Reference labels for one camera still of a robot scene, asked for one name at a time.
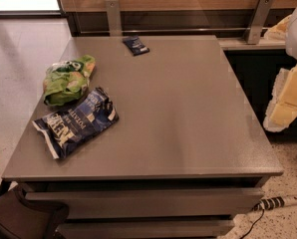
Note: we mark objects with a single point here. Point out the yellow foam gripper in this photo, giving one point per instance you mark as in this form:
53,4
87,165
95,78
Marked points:
282,110

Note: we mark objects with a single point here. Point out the blue rxbar blueberry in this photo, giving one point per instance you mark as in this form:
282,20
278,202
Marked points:
135,45

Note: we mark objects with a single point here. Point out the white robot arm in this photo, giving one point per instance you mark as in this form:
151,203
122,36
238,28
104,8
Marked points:
285,30

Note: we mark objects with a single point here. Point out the white power strip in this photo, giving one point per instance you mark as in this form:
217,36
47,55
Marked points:
275,202

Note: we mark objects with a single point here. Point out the grey drawer cabinet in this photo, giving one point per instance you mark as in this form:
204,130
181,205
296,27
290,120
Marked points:
186,155

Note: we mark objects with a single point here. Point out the green chip bag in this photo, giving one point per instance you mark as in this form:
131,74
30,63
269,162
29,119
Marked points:
67,81

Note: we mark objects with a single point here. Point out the blue kettle chip bag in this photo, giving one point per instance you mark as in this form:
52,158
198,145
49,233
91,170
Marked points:
65,130

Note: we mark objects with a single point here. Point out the dark brown chair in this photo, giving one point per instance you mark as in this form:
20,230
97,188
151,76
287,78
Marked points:
24,219

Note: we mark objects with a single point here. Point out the metal rail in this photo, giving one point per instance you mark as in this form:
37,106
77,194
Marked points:
194,31

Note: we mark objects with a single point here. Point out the right metal bracket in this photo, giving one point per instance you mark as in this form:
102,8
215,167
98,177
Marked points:
253,32

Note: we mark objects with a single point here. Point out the metal bracket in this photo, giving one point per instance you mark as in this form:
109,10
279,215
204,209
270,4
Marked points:
253,32
114,17

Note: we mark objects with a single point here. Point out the left metal bracket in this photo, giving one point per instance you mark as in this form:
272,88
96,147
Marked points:
114,17

